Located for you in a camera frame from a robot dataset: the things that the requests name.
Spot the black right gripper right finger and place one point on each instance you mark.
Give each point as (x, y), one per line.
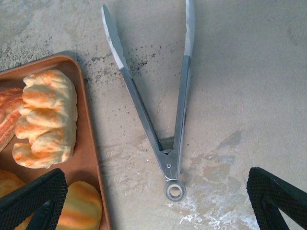
(280, 198)

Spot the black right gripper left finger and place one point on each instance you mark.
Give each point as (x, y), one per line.
(31, 198)

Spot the large oval fake loaf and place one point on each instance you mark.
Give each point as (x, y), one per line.
(9, 182)

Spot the small striped fake roll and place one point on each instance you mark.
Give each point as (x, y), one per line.
(81, 206)

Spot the pale ridged pull-apart bread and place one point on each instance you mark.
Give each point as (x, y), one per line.
(45, 119)

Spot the reddish striped fake bread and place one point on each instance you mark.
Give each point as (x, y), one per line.
(7, 115)

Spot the metal kitchen tongs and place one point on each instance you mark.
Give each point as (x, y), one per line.
(168, 163)

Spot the brown rectangular tray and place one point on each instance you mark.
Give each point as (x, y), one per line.
(88, 143)

